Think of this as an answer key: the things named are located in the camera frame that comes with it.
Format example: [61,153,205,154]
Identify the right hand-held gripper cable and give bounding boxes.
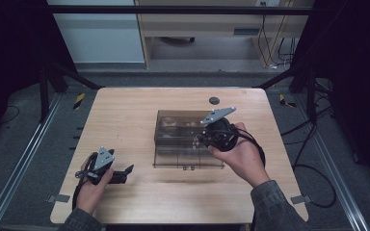
[220,128,267,168]

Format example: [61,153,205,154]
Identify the person's right hand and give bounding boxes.
[207,121,271,189]

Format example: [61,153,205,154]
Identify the white cabinet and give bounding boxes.
[46,0,145,64]

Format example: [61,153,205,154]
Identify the cables under wooden desk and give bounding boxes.
[258,1,299,70]

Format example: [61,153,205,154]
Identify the person's left hand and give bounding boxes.
[75,167,115,216]

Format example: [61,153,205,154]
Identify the left hand-held gripper cable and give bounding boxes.
[71,153,94,211]

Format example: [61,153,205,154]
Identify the hand-held gripper cable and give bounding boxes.
[71,153,94,211]
[220,128,267,168]

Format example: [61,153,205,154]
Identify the dark curtain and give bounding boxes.
[288,0,370,189]
[0,0,78,148]

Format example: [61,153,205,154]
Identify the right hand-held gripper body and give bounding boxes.
[199,106,241,153]

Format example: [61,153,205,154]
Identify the metal floor rail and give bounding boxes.
[0,92,64,231]
[293,95,370,231]

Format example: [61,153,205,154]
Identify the grey tape piece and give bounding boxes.
[46,193,71,204]
[290,194,313,205]

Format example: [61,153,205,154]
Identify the black looped floor cable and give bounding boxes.
[293,164,338,209]

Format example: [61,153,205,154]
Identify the smoky plastic drawer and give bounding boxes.
[152,141,226,171]

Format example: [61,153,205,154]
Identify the black slanted frame stand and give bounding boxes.
[39,61,106,123]
[253,61,320,123]

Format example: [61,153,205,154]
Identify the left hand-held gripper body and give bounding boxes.
[83,145,116,187]

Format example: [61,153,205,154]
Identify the black horizontal frame bar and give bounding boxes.
[46,4,316,15]

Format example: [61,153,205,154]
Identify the smoky transparent drawer box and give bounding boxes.
[153,109,225,145]

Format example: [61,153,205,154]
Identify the thin black floor cable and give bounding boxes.
[0,105,20,125]

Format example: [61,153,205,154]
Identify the yellow black striped tape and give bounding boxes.
[278,93,297,109]

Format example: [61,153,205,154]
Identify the yellow-handled tool on floor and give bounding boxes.
[72,92,87,111]

